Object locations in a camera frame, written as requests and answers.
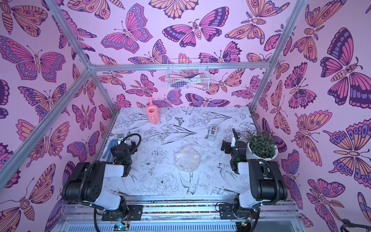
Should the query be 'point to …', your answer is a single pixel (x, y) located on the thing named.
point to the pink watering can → (152, 112)
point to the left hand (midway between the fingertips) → (125, 141)
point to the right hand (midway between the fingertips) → (232, 140)
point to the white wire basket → (187, 74)
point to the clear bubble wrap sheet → (187, 157)
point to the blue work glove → (113, 142)
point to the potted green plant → (261, 146)
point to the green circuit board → (119, 227)
